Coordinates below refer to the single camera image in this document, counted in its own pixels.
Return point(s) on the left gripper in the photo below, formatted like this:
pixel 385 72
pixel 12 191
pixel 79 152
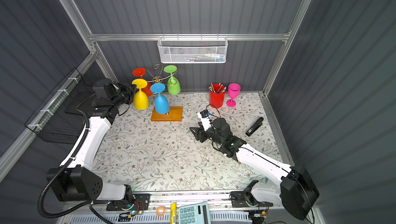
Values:
pixel 127 89

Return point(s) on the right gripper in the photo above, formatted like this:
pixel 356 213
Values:
pixel 200 132

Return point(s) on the gold rack with wooden base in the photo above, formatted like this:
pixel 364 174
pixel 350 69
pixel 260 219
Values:
pixel 176 113

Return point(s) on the pink wine glass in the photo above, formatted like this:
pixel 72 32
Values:
pixel 233 92

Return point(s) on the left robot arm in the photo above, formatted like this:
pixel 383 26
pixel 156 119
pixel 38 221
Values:
pixel 74 180

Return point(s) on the yellow wine glass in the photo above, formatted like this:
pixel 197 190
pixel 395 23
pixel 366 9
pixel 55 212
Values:
pixel 140 98

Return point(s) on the red-orange wine glass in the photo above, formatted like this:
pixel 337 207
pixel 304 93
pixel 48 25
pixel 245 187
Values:
pixel 139 72

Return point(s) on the blue wine glass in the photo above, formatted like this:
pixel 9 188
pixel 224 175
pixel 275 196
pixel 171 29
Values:
pixel 161 103

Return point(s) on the green wine glass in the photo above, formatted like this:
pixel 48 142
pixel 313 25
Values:
pixel 173 84

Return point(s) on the red pen cup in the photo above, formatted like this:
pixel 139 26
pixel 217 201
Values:
pixel 217 94

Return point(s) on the black stapler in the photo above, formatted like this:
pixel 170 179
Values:
pixel 258 123

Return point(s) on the yellow glue stick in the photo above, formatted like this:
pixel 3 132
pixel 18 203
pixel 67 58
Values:
pixel 173 213

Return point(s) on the calculator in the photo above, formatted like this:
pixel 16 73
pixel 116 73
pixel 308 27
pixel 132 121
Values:
pixel 194 214

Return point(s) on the orange rubber band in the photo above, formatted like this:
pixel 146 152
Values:
pixel 161 211

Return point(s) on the black wire basket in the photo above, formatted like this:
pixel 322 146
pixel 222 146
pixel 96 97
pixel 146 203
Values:
pixel 57 120

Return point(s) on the white wire mesh basket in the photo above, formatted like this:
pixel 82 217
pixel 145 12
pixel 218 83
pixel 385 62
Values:
pixel 193 50

